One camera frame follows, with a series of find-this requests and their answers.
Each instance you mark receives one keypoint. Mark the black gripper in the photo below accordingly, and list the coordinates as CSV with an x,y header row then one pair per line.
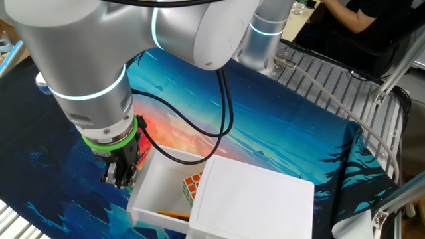
x,y
124,151

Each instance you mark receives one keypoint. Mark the white drawer with white knob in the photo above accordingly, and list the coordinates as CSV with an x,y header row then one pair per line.
x,y
159,189

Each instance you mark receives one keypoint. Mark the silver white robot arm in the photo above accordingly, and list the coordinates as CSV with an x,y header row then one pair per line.
x,y
83,49

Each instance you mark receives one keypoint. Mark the white drawer cabinet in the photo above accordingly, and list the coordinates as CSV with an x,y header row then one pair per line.
x,y
252,199

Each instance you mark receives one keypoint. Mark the orange flat object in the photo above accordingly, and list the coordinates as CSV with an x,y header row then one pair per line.
x,y
176,216

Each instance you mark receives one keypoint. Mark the small colourful object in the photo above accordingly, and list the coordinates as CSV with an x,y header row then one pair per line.
x,y
191,187

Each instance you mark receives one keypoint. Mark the blue white plastic object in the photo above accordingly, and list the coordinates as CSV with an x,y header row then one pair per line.
x,y
11,58

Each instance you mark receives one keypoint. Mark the colourful landscape print cloth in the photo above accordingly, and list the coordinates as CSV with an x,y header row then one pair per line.
x,y
282,132

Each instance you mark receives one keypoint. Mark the brown cardboard box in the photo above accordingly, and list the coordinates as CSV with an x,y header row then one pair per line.
x,y
6,30

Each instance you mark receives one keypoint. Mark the clear water bottle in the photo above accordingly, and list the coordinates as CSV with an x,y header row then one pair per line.
x,y
298,7

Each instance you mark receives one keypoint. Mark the black office chair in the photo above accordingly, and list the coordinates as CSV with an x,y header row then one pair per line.
x,y
365,56

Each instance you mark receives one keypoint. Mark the person in black shirt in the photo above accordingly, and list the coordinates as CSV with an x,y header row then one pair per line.
x,y
382,10

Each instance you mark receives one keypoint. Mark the aluminium frame strut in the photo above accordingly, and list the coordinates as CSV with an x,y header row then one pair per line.
x,y
398,69
401,196

